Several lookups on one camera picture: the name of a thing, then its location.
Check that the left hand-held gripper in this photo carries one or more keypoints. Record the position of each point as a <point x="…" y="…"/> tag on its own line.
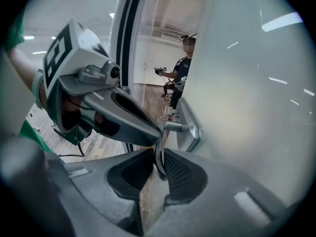
<point x="71" y="58"/>

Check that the grey wrist band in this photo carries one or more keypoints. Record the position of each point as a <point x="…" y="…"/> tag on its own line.
<point x="39" y="88"/>

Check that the white air vent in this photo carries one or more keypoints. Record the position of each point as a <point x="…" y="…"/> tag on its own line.
<point x="171" y="35"/>

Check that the person's left hand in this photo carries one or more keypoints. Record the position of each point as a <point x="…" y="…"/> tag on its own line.
<point x="71" y="110"/>

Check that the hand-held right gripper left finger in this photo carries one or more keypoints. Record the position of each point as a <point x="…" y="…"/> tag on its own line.
<point x="103" y="206"/>

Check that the person's left forearm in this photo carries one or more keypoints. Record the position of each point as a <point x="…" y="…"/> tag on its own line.
<point x="22" y="65"/>

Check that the frosted glass door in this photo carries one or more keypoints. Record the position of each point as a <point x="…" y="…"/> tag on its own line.
<point x="247" y="95"/>

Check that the white door frame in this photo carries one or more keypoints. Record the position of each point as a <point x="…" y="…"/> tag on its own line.
<point x="126" y="46"/>

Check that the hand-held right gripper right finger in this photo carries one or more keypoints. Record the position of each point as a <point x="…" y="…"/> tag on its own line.
<point x="209" y="206"/>

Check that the long ceiling light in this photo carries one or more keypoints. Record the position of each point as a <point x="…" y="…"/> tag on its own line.
<point x="39" y="52"/>
<point x="53" y="37"/>
<point x="111" y="14"/>
<point x="28" y="37"/>

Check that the brown cardboard piece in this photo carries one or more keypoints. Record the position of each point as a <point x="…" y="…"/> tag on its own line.
<point x="99" y="152"/>

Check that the green printed t-shirt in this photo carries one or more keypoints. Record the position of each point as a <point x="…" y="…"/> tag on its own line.
<point x="14" y="31"/>

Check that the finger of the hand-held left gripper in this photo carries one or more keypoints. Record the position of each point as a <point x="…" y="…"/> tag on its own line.
<point x="138" y="132"/>

